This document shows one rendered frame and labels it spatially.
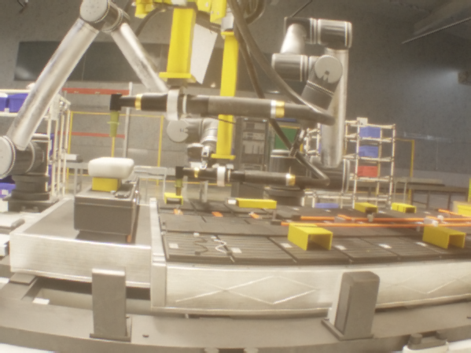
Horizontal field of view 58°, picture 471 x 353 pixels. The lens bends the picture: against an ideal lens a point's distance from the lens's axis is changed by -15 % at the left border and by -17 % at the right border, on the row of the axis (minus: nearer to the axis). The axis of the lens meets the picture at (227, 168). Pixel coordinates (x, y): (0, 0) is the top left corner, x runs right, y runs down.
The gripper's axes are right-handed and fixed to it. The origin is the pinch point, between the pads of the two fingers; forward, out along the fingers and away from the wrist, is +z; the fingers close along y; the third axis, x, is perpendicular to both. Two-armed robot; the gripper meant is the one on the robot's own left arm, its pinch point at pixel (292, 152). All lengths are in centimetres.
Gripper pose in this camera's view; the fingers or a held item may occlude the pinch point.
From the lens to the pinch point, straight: 181.7
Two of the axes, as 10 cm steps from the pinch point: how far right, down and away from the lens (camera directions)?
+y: 1.3, -2.0, 9.7
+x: -9.1, -4.0, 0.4
